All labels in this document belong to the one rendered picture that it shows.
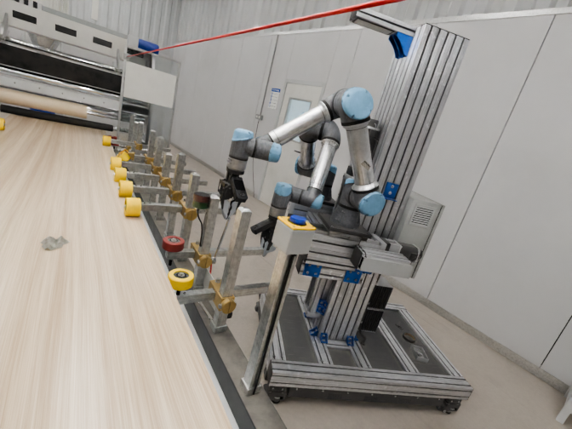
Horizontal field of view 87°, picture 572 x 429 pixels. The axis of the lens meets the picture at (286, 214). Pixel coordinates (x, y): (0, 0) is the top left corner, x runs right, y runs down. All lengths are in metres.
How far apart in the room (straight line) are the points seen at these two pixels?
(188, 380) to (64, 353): 0.25
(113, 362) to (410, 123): 1.55
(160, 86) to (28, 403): 3.21
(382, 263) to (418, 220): 0.43
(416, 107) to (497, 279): 2.08
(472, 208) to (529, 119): 0.87
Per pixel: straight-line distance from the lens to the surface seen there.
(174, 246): 1.21
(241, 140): 1.15
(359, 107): 1.23
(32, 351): 0.80
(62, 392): 0.72
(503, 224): 3.32
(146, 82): 3.59
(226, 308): 1.06
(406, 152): 1.73
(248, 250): 1.37
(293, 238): 0.68
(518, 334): 3.45
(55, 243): 1.18
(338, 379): 1.88
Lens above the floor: 1.43
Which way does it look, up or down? 16 degrees down
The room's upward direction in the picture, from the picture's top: 15 degrees clockwise
